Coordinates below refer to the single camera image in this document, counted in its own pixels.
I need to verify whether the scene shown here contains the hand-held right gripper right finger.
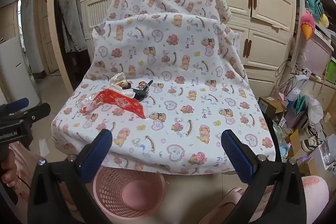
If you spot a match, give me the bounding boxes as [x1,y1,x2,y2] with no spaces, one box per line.
[221,129,307,224]

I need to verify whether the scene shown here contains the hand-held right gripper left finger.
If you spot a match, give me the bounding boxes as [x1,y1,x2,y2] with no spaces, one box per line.
[28,129,113,224]

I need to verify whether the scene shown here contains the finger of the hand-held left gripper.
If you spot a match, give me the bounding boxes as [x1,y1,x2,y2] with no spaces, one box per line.
[0,97,29,115]
[0,102,51,127]

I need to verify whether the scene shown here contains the clear plastic wrapper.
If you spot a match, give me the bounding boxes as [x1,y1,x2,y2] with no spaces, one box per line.
[76,94,103,115]

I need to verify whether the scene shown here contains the red snack wrapper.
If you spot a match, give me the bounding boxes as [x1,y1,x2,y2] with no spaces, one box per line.
[82,89,146,119]

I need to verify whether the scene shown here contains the pink mesh wastebasket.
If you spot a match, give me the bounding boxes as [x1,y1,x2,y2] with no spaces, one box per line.
[93,166,167,220]

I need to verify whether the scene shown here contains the white tissue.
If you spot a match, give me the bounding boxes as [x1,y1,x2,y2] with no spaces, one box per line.
[104,84,135,98]

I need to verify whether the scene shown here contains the person's left hand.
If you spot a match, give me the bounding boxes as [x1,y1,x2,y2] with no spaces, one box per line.
[0,154,16,180]

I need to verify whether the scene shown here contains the white appliance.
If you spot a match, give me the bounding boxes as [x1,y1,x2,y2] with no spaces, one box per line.
[0,36,42,112]

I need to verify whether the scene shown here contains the white paper scrap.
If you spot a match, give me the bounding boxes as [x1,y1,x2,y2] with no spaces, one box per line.
[38,138,50,157]

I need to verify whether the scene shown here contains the pink slipper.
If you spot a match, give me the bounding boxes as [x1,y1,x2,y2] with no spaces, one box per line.
[209,187,247,224]

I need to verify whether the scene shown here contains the brown cardboard box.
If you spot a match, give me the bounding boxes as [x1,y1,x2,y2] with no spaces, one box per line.
[258,95,284,120]

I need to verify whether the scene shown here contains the black plastic clip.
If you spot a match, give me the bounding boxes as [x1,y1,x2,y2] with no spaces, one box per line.
[131,80,154,102]

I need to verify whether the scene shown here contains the black and white sneaker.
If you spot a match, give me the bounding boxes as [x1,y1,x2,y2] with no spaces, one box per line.
[300,129,328,153]

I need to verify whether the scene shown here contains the printed bear blanket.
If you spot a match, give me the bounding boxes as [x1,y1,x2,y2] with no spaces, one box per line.
[51,0,276,176]

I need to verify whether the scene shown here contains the white plastic bag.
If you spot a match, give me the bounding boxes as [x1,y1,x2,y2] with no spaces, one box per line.
[305,96,325,124]

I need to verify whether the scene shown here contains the person's pink trouser leg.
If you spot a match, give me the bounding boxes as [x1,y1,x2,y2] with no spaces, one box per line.
[299,175,330,224]

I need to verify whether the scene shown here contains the hanging grey denim clothes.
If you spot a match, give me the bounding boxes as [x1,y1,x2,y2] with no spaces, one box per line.
[56,0,88,53]

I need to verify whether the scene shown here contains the pink storage box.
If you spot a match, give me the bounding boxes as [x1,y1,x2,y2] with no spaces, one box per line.
[301,30,333,77]

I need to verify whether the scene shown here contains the cream wardrobe cabinet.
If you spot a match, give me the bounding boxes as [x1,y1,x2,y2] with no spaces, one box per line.
[79,0,298,100]

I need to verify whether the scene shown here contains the pink plush toy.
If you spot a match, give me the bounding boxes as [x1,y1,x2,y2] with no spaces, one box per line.
[300,11,316,41]

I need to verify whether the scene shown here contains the teal paper bags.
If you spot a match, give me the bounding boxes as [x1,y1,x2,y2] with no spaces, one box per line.
[295,0,324,20]

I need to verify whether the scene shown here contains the curved wooden frame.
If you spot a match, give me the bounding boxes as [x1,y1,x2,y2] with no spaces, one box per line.
[47,0,76,94]

